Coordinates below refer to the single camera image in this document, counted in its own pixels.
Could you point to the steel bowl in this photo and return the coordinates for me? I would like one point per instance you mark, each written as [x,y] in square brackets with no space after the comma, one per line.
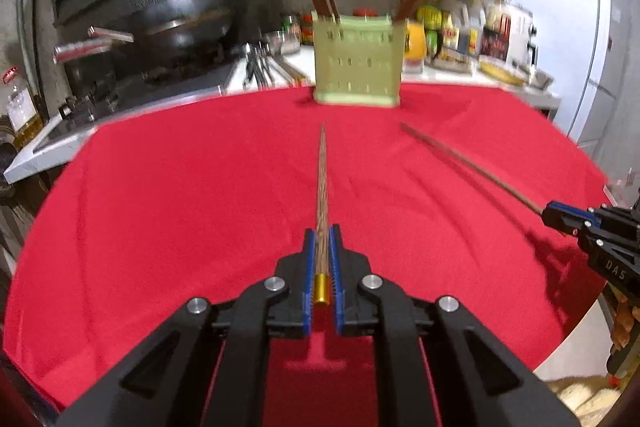
[540,80]

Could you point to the cooking oil bottle red cap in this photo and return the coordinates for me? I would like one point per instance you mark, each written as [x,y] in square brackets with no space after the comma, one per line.
[22,111]

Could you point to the yellow rimmed dish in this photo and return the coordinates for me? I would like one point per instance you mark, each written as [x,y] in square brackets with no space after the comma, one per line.
[503,73]

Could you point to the green utensil holder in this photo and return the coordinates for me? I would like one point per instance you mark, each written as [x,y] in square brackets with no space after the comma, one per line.
[358,60]

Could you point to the white rice cooker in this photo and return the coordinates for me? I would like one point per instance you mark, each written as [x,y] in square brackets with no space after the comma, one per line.
[515,26]

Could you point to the green sauce bottle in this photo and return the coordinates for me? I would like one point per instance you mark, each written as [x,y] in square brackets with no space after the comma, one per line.
[431,17]

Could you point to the gas stove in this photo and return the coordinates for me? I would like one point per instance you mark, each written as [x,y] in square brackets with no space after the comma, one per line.
[109,99]

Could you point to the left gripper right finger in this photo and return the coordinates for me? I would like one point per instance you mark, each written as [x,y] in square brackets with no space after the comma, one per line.
[435,363]

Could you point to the red tablecloth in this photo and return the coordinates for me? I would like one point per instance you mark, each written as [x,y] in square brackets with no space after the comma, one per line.
[204,199]

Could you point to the black wok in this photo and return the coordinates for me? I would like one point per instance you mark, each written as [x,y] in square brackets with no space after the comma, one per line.
[160,33]

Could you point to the metal cutlery on counter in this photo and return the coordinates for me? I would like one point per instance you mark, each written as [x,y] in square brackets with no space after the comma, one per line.
[262,66]

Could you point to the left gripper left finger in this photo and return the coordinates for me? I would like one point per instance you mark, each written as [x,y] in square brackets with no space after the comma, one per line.
[206,364]

